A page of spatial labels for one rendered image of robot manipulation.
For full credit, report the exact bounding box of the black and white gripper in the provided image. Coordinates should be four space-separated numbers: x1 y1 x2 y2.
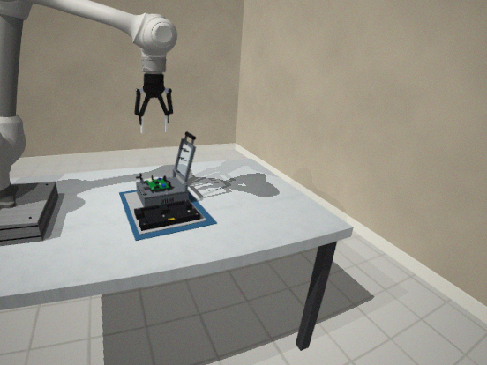
134 74 173 134

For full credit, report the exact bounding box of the green circuit board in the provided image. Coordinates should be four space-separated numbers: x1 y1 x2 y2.
146 177 169 190

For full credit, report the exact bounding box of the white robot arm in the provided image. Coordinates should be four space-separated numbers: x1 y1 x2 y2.
0 0 177 209

